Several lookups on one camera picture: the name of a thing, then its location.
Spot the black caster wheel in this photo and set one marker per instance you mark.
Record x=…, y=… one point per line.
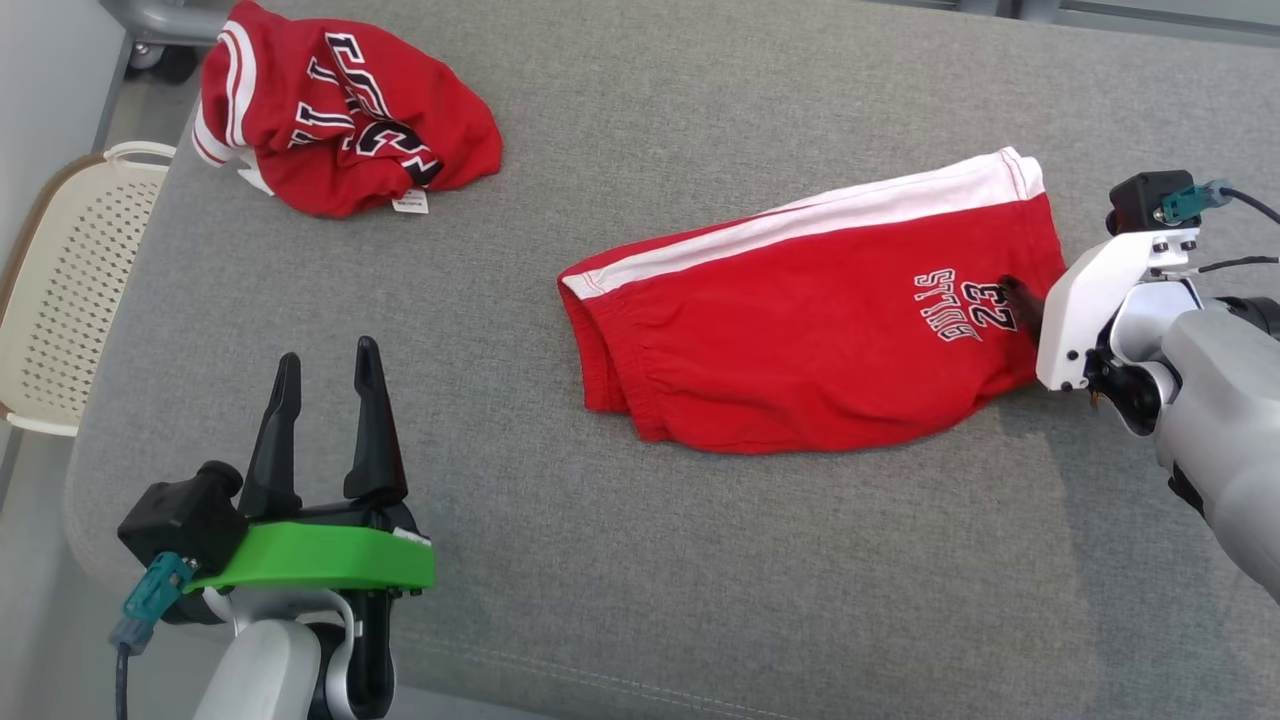
x=165, y=64

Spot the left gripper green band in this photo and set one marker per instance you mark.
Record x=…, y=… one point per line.
x=320, y=555

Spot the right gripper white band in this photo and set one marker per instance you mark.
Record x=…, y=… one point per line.
x=1095, y=290

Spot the red jersey black white lettering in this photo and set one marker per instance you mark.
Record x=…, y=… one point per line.
x=320, y=180

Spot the red shorts white side stripe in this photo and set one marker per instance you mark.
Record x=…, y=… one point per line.
x=800, y=340

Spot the grey fabric sofa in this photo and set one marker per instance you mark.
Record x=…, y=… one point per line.
x=700, y=560

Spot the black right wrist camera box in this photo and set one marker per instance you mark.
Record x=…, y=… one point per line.
x=1140, y=200

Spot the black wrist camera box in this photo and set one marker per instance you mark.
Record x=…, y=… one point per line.
x=1140, y=200
x=180, y=520

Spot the grey cart frame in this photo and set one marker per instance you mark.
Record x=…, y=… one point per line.
x=170, y=18

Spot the cream perforated laundry basket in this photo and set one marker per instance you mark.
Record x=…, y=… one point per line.
x=70, y=290

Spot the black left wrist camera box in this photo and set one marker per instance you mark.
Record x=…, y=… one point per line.
x=180, y=520

